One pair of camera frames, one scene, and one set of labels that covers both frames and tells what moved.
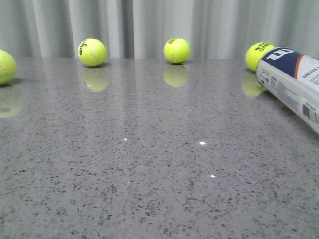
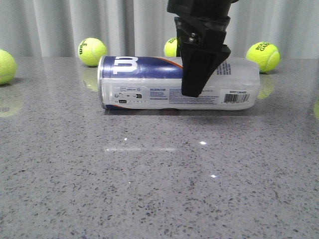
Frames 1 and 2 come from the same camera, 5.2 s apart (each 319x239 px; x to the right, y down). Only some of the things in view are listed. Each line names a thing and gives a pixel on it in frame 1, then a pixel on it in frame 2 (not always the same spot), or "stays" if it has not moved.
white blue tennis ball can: (293, 76) → (154, 82)
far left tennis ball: (8, 68) stays
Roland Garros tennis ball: (255, 53) stays
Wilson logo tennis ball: (92, 52) stays
